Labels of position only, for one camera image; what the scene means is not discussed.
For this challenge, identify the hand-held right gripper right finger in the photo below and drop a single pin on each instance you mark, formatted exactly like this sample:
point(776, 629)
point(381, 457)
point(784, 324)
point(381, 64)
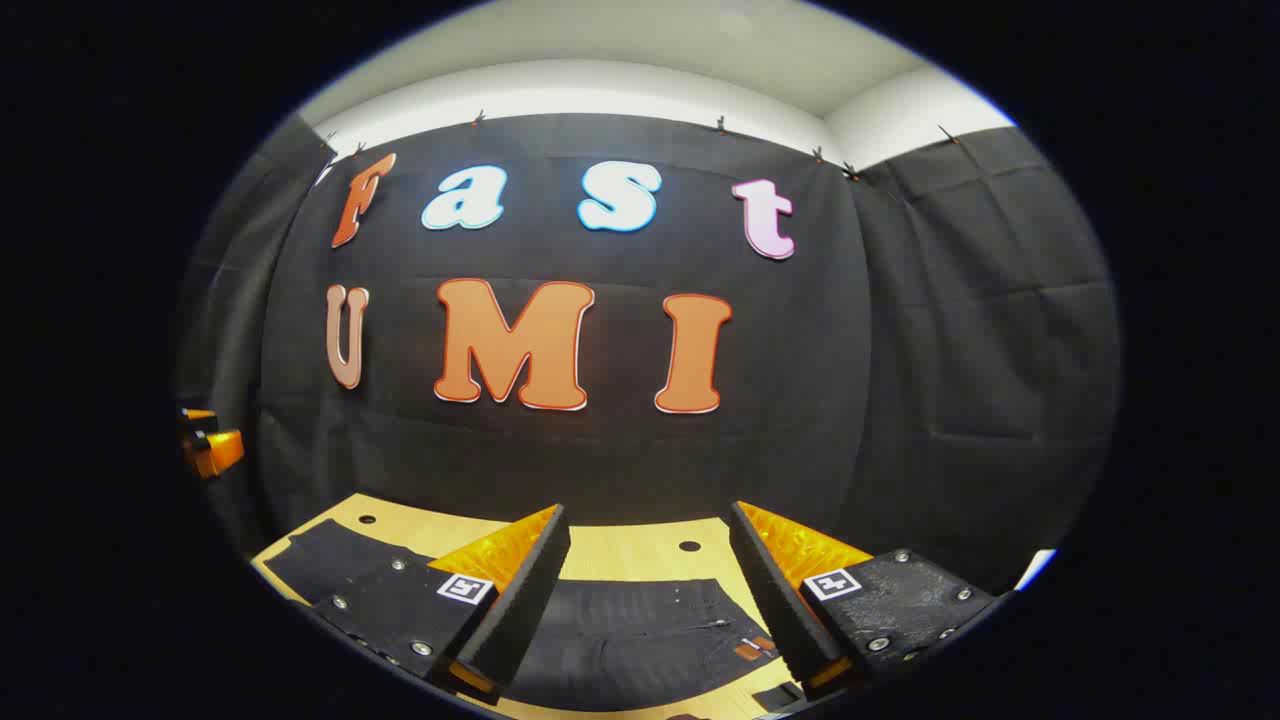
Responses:
point(775, 600)

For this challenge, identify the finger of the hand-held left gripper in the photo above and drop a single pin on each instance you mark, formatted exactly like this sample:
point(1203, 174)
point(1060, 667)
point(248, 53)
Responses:
point(222, 452)
point(198, 414)

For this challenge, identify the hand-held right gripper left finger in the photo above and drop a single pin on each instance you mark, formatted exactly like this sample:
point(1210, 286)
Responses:
point(520, 600)

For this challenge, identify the dark blue jeans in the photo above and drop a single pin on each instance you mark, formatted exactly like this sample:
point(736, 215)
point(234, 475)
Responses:
point(640, 635)

